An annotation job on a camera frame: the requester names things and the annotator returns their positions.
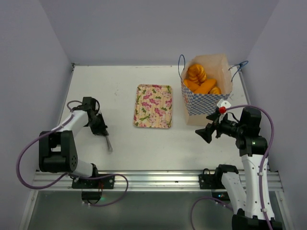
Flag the metal serving tongs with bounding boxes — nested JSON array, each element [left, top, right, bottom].
[[105, 135, 113, 152]]

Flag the blue checkered paper bag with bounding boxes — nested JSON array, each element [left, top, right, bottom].
[[177, 54, 248, 126]]

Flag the twisted fake bread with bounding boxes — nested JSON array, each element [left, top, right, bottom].
[[187, 64, 207, 85]]

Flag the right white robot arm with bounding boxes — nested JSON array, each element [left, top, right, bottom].
[[195, 105, 283, 230]]

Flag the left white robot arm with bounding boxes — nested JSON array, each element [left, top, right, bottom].
[[39, 97, 112, 188]]

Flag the fake croissant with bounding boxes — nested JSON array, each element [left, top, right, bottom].
[[209, 86, 222, 94]]

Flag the long fake baguette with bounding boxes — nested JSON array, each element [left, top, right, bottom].
[[194, 79, 216, 94]]

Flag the floral rectangular tray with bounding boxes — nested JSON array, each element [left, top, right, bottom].
[[133, 84, 173, 129]]

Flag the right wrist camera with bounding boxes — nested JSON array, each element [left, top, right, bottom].
[[217, 99, 231, 122]]

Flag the right black base bracket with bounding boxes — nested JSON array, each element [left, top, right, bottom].
[[198, 167, 225, 190]]

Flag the black base bracket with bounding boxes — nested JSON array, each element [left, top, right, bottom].
[[198, 167, 225, 190], [71, 174, 115, 190]]

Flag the left black base bracket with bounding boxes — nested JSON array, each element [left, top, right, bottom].
[[71, 174, 115, 190]]

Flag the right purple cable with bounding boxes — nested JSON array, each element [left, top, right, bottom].
[[190, 105, 275, 230]]

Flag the aluminium mounting rail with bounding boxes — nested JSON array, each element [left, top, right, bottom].
[[32, 170, 283, 192]]

